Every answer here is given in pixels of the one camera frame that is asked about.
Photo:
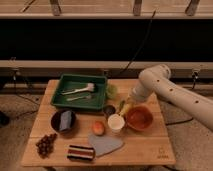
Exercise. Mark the dark brown bowl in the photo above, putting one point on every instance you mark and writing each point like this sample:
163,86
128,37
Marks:
55,121

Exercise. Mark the dark avocado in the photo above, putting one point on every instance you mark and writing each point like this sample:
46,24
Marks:
108,110

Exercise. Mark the orange peach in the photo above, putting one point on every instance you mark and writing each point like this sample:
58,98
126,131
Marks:
98,128

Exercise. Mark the grey spoon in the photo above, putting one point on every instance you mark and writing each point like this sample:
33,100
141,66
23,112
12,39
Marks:
80,97

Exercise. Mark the white brush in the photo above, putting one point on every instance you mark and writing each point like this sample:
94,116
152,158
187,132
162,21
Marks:
90,87

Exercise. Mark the blue sponge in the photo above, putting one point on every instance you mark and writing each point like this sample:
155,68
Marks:
65,121

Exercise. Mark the grey heart-shaped mat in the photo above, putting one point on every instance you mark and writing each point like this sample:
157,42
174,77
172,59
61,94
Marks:
104,144

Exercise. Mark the striped cloth block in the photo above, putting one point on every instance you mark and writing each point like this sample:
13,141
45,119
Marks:
76,152

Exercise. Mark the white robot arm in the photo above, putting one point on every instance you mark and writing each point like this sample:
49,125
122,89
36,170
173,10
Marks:
157,79

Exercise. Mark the white cup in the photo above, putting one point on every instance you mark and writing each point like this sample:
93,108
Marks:
116,123

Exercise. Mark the yellow banana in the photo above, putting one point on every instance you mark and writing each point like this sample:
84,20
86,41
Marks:
125,109

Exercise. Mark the green plastic tray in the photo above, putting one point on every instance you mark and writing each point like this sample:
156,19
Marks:
69,82

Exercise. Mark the green lettuce toy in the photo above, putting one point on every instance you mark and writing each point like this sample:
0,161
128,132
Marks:
111,91

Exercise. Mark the red bowl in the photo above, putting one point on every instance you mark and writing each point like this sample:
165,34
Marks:
139,118

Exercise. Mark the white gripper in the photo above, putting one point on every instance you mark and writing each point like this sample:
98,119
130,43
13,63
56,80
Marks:
139,94

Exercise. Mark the purple grapes bunch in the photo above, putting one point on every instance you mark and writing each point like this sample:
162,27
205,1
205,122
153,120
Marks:
45,145

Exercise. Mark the wooden table board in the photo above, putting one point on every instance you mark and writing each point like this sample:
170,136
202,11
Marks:
149,147

